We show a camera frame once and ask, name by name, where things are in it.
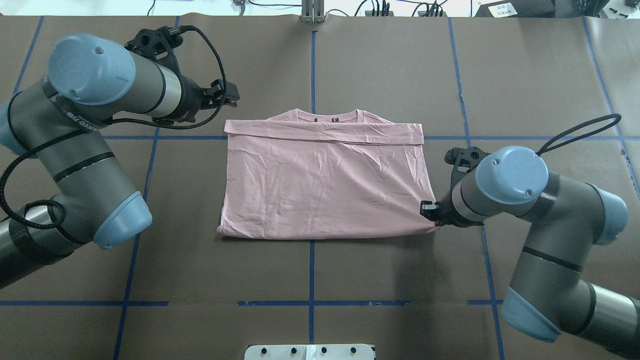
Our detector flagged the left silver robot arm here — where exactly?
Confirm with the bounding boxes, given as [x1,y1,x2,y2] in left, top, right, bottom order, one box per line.
[1,25,240,288]

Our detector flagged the aluminium frame post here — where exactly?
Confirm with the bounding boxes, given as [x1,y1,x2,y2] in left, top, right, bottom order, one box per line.
[300,0,326,24]

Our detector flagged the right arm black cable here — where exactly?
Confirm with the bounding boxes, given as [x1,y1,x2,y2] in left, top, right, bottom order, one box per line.
[537,114,623,156]

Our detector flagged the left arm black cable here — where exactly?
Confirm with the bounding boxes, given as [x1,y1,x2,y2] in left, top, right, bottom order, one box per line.
[0,25,228,231]

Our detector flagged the pink snoopy t-shirt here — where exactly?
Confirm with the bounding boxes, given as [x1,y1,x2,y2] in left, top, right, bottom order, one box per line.
[217,109,437,240]

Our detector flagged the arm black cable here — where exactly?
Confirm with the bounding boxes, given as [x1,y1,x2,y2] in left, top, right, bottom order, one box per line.
[537,114,623,156]
[0,25,228,231]

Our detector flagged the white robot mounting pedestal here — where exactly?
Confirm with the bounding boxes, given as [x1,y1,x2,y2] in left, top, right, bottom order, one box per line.
[244,343,377,360]

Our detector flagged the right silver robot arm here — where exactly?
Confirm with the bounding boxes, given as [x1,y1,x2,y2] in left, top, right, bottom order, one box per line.
[420,113,640,360]

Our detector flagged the black box with label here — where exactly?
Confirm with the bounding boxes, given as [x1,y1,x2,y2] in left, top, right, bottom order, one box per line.
[473,0,556,18]

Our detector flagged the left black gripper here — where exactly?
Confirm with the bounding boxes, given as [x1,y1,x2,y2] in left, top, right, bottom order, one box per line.
[177,79,240,123]

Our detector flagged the blue tape grid lines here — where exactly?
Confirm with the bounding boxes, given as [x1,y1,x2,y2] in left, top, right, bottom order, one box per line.
[0,15,640,360]

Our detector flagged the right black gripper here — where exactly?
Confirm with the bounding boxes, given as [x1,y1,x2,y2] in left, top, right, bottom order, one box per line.
[419,199,483,228]

